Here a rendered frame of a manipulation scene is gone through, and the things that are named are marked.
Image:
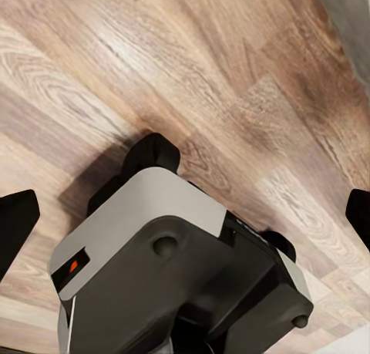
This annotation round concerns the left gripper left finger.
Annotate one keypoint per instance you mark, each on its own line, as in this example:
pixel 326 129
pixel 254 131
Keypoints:
pixel 19 214

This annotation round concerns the bed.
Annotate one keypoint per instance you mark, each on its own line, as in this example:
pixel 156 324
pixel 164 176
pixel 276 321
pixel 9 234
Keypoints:
pixel 351 21

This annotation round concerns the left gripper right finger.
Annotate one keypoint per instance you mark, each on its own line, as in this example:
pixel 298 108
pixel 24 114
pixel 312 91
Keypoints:
pixel 358 214

